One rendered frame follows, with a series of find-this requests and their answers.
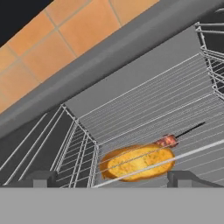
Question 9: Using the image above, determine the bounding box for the golden baguette bread slice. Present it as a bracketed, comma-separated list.
[99, 143, 176, 183]

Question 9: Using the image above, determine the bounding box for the grey toaster oven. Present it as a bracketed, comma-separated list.
[0, 0, 224, 188]

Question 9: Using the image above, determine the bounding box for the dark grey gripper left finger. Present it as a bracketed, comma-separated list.
[3, 170, 59, 188]

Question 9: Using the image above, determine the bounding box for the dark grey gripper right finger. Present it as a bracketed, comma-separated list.
[166, 170, 224, 188]

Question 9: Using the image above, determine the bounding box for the wire oven rack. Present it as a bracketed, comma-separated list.
[0, 21, 224, 188]

